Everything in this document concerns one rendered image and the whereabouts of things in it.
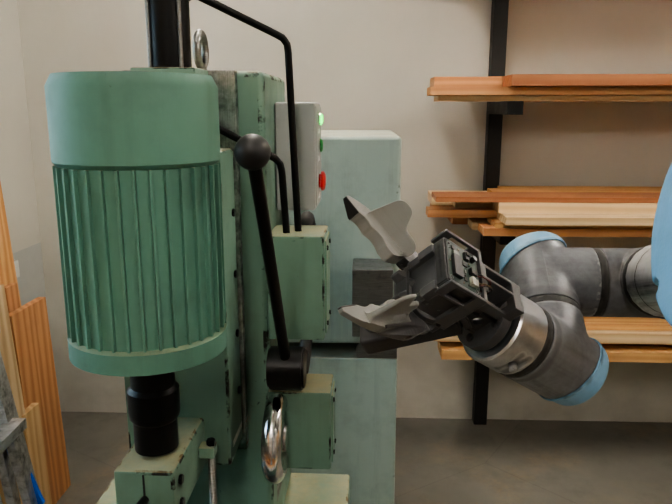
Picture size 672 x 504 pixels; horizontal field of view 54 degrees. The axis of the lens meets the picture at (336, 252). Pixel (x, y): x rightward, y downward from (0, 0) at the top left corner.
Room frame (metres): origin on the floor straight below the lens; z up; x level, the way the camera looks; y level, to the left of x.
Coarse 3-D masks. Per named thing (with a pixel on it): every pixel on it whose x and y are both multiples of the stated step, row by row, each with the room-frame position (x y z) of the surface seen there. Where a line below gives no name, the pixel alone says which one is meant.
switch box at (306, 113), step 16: (304, 112) 0.98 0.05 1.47; (320, 112) 1.06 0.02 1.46; (288, 128) 0.98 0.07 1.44; (304, 128) 0.98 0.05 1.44; (320, 128) 1.06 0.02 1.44; (288, 144) 0.98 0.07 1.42; (304, 144) 0.98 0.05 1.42; (288, 160) 0.98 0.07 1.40; (304, 160) 0.98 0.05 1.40; (320, 160) 1.06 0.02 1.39; (288, 176) 0.98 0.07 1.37; (304, 176) 0.98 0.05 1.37; (288, 192) 0.98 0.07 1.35; (304, 192) 0.98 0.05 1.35; (320, 192) 1.06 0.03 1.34; (288, 208) 0.98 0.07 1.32; (304, 208) 0.98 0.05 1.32
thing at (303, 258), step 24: (288, 240) 0.88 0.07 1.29; (312, 240) 0.88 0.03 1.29; (288, 264) 0.88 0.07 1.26; (312, 264) 0.88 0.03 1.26; (288, 288) 0.88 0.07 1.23; (312, 288) 0.88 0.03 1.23; (288, 312) 0.88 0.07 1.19; (312, 312) 0.88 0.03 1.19; (288, 336) 0.88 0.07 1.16; (312, 336) 0.88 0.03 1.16
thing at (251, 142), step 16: (240, 144) 0.62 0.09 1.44; (256, 144) 0.62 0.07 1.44; (240, 160) 0.62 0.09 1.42; (256, 160) 0.62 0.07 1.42; (256, 176) 0.64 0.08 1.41; (256, 192) 0.65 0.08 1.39; (256, 208) 0.67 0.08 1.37; (272, 240) 0.70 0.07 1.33; (272, 256) 0.71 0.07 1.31; (272, 272) 0.72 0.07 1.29; (272, 288) 0.74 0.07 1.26; (272, 304) 0.76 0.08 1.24; (272, 352) 0.84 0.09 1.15; (288, 352) 0.82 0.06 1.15; (304, 352) 0.85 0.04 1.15; (272, 368) 0.83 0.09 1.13; (288, 368) 0.82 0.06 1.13; (304, 368) 0.84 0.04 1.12; (272, 384) 0.83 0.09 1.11; (288, 384) 0.82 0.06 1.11; (304, 384) 0.84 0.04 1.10
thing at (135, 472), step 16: (192, 432) 0.76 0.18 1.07; (176, 448) 0.72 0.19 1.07; (192, 448) 0.75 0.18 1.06; (128, 464) 0.69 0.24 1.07; (144, 464) 0.69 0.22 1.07; (160, 464) 0.69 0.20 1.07; (176, 464) 0.69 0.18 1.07; (192, 464) 0.74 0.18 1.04; (128, 480) 0.67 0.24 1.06; (144, 480) 0.67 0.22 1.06; (160, 480) 0.67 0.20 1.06; (176, 480) 0.68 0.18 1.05; (192, 480) 0.74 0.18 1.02; (128, 496) 0.67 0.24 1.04; (160, 496) 0.67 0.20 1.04; (176, 496) 0.67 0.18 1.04
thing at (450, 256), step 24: (432, 240) 0.67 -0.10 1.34; (456, 240) 0.67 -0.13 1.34; (408, 264) 0.68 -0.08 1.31; (432, 264) 0.65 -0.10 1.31; (456, 264) 0.63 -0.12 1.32; (480, 264) 0.66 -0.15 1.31; (408, 288) 0.66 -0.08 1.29; (432, 288) 0.62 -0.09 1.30; (456, 288) 0.62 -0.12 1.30; (480, 288) 0.66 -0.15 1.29; (504, 288) 0.66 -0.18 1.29; (432, 312) 0.65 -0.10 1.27; (456, 312) 0.64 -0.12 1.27; (480, 312) 0.67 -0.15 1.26; (504, 312) 0.66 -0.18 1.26; (480, 336) 0.68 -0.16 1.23; (504, 336) 0.66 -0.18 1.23
